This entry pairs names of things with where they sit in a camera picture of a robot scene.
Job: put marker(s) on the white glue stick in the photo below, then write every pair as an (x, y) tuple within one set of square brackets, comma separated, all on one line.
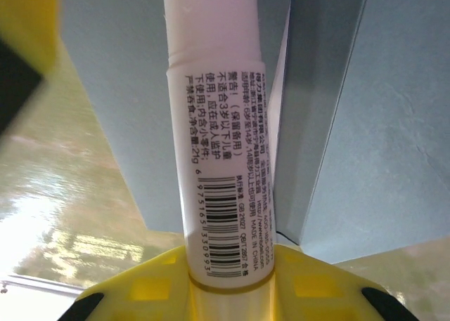
[(221, 124)]

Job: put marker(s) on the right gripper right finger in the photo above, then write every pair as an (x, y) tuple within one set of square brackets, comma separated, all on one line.
[(316, 293)]

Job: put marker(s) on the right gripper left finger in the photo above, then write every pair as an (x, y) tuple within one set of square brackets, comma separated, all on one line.
[(147, 289)]

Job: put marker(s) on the grey-blue paper envelope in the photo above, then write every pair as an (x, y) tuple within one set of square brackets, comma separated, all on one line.
[(386, 124)]

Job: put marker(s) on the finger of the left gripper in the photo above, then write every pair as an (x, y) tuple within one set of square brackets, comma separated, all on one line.
[(21, 36)]

